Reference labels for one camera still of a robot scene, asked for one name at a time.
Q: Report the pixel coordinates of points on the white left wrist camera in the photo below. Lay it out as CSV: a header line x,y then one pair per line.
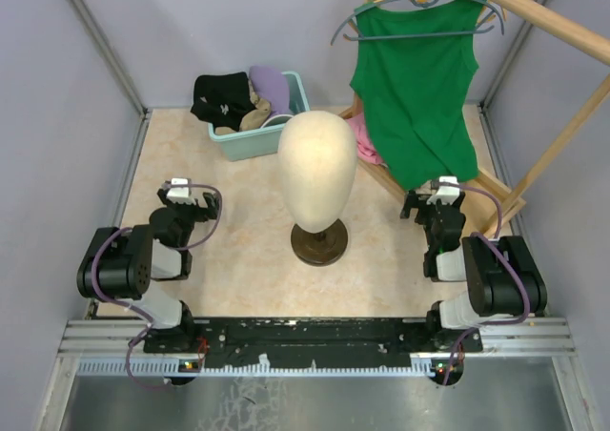
x,y
179,191

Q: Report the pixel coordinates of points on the teal plastic bin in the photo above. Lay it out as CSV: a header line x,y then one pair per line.
x,y
264,140

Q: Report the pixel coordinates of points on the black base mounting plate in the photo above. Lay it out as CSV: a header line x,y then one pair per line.
x,y
303,342

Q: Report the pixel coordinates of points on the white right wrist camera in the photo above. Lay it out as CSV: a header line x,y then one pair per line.
x,y
447,191

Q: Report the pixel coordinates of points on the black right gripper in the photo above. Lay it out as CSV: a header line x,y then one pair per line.
x,y
413,201

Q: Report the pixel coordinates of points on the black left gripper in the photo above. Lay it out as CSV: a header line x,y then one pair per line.
x,y
204,215

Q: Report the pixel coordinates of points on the purple cap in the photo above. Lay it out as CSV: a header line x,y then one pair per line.
x,y
272,85

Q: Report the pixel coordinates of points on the pink cloth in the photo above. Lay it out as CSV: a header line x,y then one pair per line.
x,y
366,150

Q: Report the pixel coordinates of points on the wooden clothes rack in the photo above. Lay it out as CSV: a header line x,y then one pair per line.
x,y
515,112

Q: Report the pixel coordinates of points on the black cap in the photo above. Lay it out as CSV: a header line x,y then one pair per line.
x,y
222,100

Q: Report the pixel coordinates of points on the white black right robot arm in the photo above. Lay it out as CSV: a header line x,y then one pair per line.
x,y
503,282

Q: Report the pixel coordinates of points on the beige mannequin head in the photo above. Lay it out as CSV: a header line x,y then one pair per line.
x,y
317,158

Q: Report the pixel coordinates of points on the grey plastic hanger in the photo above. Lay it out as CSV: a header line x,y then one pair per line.
x,y
387,20

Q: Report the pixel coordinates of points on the beige cap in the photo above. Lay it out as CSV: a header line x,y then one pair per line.
x,y
257,117

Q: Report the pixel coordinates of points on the green tank top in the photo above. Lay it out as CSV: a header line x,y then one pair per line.
x,y
413,92

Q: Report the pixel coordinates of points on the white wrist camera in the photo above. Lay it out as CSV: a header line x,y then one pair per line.
x,y
179,191
447,191

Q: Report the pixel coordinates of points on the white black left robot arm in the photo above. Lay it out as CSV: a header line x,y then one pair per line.
x,y
125,267

